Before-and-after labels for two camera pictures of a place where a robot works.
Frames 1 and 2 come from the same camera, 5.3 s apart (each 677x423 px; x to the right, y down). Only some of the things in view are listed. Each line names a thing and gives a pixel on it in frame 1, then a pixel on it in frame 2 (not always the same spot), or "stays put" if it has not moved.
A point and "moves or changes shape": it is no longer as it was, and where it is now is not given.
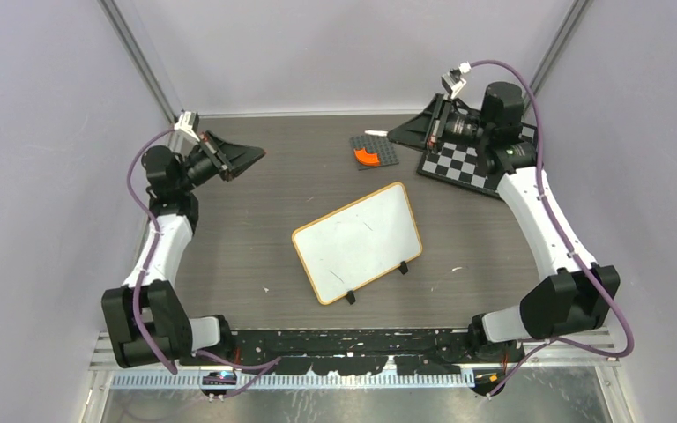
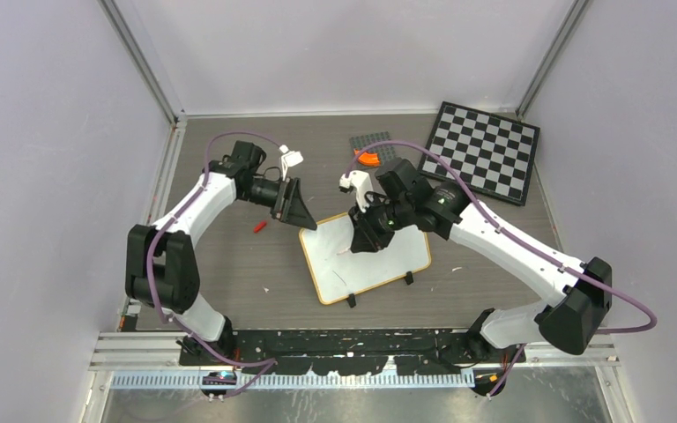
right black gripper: x=426 y=129 → x=366 y=237
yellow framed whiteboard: x=352 y=246 moves or changes shape
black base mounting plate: x=357 y=352 stays put
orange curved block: x=367 y=159 stays put
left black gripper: x=227 y=158 → x=295 y=211
